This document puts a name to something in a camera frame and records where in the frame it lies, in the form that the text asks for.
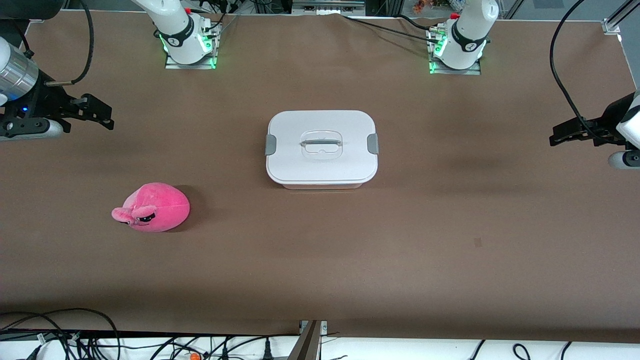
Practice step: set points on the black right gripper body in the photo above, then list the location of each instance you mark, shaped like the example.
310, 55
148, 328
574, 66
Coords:
44, 96

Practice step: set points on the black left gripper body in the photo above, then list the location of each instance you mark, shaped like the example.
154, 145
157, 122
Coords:
606, 121

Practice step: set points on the pink plush toy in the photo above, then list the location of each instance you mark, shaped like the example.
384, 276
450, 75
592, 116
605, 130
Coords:
165, 205

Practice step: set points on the white box lid grey clips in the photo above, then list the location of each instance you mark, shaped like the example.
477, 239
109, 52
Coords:
320, 167

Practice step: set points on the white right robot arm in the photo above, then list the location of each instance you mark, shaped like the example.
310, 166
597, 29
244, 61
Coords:
175, 25

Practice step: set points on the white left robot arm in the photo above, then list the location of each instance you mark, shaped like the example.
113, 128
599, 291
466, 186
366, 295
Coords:
470, 30

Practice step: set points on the translucent pink plastic box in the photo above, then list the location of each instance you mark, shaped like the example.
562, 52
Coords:
320, 186

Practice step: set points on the colourful background objects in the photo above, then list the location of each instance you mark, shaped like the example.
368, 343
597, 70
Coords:
435, 5

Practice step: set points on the brown table cover sheet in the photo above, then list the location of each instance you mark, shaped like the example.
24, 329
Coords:
350, 260

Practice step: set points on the grey metal rack device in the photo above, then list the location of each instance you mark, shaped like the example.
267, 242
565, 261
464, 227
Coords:
327, 5

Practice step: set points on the black power plug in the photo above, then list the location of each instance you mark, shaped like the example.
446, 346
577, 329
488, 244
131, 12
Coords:
267, 351

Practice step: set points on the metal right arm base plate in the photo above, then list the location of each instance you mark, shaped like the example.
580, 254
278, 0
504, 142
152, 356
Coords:
190, 66

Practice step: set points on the aluminium frame corner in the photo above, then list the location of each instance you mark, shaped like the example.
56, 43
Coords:
617, 20

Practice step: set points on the aluminium profile with bracket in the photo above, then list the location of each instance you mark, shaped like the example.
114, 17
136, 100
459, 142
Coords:
307, 345

